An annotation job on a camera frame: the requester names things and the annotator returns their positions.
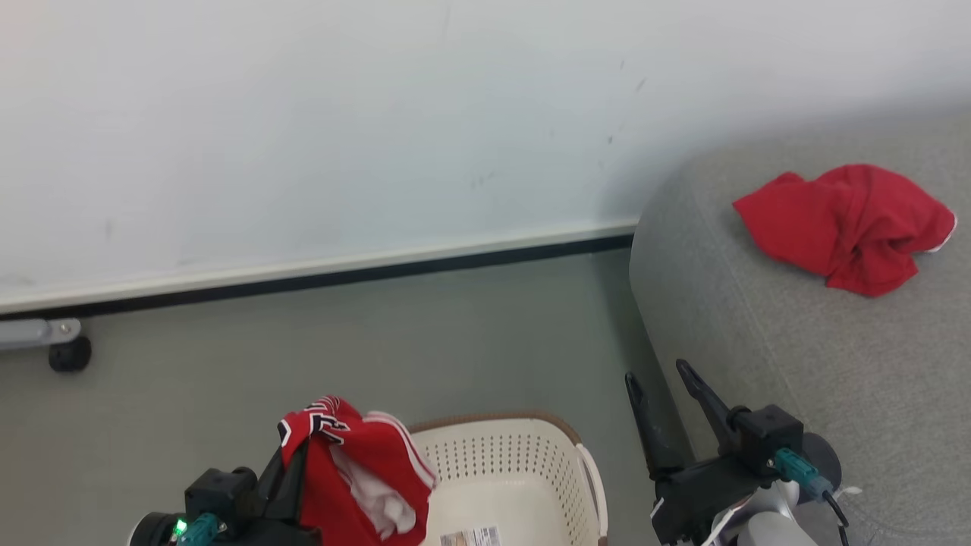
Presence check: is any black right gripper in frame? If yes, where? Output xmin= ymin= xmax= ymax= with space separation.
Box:
xmin=624 ymin=358 xmax=844 ymax=546

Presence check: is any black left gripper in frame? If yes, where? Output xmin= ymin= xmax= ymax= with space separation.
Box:
xmin=127 ymin=440 xmax=322 ymax=546

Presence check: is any red jersey with lettering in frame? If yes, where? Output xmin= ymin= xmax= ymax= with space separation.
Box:
xmin=276 ymin=394 xmax=440 ymax=546

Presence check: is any plain red garment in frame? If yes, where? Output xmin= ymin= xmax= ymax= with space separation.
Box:
xmin=731 ymin=162 xmax=959 ymax=299

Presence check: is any grey fabric sofa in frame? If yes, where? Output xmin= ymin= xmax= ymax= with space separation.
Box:
xmin=627 ymin=106 xmax=971 ymax=546

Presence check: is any cream perforated laundry basket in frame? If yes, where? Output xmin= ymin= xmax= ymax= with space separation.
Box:
xmin=408 ymin=411 xmax=610 ymax=546

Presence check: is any paper label in basket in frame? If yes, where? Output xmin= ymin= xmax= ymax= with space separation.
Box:
xmin=439 ymin=525 xmax=502 ymax=546

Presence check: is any white and black baseboard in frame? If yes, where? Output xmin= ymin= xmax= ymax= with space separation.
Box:
xmin=0 ymin=218 xmax=639 ymax=316

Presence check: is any black caster wheel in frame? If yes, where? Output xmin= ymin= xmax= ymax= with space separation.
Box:
xmin=48 ymin=335 xmax=93 ymax=374

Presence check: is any grey metal stand leg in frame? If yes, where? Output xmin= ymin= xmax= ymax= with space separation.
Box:
xmin=0 ymin=318 xmax=83 ymax=352

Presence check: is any left gripper teal plug cable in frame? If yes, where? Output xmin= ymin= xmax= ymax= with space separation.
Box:
xmin=173 ymin=512 xmax=225 ymax=546

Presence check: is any gripper teal plug cable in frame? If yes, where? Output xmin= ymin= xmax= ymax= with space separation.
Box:
xmin=773 ymin=447 xmax=852 ymax=546
xmin=173 ymin=512 xmax=225 ymax=546

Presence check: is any right gripper teal plug cable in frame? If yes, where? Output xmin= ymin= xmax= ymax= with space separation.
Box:
xmin=773 ymin=447 xmax=852 ymax=546

